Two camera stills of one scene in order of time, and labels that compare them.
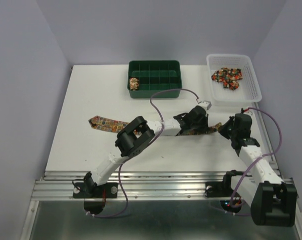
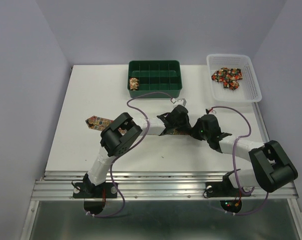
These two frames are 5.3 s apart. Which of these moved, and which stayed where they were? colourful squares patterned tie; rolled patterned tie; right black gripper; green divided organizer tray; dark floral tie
Moved: right black gripper; colourful squares patterned tie
Stayed: rolled patterned tie; dark floral tie; green divided organizer tray
